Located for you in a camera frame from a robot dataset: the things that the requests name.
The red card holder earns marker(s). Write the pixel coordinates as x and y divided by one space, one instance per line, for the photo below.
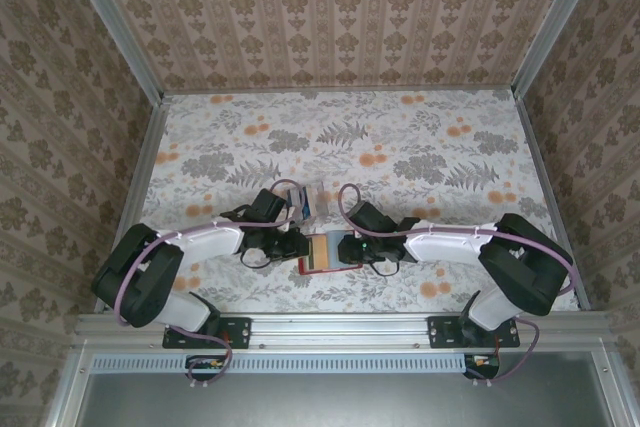
330 271

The clear acrylic card box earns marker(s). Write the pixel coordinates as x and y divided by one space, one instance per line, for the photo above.
322 199

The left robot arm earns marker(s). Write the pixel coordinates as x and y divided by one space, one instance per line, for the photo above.
135 277

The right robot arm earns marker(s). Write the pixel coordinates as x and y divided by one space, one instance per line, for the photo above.
525 267

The grey metal panel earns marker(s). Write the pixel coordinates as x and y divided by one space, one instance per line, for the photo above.
340 402

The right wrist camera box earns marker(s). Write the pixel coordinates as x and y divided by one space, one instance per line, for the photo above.
372 219

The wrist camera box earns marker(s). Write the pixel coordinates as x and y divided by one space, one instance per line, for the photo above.
372 219
270 206

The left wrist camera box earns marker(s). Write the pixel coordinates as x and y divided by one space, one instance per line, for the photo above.
270 206

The aluminium table edge rail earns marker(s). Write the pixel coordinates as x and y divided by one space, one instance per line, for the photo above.
340 329

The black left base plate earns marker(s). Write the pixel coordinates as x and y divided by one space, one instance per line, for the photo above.
232 339

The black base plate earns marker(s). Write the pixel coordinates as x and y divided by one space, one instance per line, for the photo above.
232 339
442 334

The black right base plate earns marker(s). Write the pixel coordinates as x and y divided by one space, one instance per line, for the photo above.
442 334

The aluminium wall side rail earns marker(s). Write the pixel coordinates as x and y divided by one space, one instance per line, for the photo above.
340 89

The aluminium frame post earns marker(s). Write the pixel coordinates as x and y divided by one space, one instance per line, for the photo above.
556 22
116 22

